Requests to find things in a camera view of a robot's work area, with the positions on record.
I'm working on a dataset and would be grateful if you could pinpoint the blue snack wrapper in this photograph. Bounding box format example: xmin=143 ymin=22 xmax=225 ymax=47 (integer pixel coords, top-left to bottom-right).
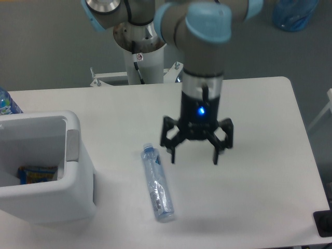
xmin=17 ymin=166 xmax=57 ymax=185

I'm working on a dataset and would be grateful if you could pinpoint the clear plastic bottle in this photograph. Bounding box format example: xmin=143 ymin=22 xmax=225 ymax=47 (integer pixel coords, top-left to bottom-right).
xmin=141 ymin=143 xmax=174 ymax=223

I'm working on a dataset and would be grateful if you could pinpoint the blue labelled bottle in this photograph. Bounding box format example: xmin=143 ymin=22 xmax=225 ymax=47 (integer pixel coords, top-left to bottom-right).
xmin=0 ymin=88 xmax=23 ymax=115

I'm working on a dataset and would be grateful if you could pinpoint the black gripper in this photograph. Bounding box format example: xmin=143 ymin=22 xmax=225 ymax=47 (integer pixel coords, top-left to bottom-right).
xmin=159 ymin=90 xmax=235 ymax=165

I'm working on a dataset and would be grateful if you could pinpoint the white frame at right edge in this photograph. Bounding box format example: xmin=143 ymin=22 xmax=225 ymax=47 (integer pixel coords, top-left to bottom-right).
xmin=308 ymin=88 xmax=331 ymax=133

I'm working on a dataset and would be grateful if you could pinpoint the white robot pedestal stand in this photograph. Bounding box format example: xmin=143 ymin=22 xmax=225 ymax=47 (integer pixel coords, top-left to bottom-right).
xmin=90 ymin=22 xmax=183 ymax=87

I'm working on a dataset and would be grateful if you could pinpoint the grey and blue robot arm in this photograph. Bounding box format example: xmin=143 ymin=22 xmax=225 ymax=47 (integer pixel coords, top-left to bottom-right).
xmin=81 ymin=1 xmax=264 ymax=162

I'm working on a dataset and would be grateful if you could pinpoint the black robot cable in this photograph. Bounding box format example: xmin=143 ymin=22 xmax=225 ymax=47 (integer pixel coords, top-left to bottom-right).
xmin=131 ymin=40 xmax=146 ymax=85

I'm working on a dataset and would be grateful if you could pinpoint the white plastic trash can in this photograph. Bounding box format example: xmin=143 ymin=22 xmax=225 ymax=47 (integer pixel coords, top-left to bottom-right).
xmin=1 ymin=110 xmax=96 ymax=224

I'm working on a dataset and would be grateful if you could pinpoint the blue plastic bag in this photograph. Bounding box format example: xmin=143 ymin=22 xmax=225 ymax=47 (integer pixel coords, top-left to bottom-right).
xmin=272 ymin=0 xmax=319 ymax=32

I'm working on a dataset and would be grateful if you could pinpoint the black device at table corner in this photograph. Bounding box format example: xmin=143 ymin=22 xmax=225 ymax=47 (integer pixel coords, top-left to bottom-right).
xmin=313 ymin=210 xmax=331 ymax=238

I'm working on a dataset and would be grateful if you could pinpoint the white tissue paper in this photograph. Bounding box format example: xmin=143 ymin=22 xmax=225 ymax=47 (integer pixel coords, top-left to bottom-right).
xmin=54 ymin=163 xmax=65 ymax=181

